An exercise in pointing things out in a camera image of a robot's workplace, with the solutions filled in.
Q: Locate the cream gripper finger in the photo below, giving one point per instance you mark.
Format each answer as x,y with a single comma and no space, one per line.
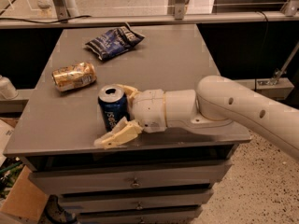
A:
130,93
124,132

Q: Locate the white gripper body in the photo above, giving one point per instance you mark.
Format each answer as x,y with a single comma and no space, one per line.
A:
149,108

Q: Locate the blue pepsi can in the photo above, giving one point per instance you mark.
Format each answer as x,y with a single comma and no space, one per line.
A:
112,107

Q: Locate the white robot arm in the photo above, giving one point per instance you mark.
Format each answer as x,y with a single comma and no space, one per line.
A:
211,108

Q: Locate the gold crushed soda can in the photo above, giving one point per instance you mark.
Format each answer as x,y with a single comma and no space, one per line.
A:
74,76

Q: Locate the blue chip bag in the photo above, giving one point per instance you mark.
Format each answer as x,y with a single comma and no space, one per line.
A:
114,42

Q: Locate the top drawer knob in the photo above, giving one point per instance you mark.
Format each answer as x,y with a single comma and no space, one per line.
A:
135,184

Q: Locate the drawer knob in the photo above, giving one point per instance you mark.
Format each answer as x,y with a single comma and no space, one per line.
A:
135,184
139,206

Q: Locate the middle drawer knob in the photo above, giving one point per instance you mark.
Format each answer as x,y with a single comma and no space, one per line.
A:
139,206

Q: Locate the brown cardboard box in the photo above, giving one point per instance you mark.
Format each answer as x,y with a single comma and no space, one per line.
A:
25,203

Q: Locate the white cylinder object left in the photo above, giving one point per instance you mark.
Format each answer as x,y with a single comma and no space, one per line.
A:
7,90

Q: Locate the grey metal rail frame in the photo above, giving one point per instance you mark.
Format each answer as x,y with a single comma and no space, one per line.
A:
101,13

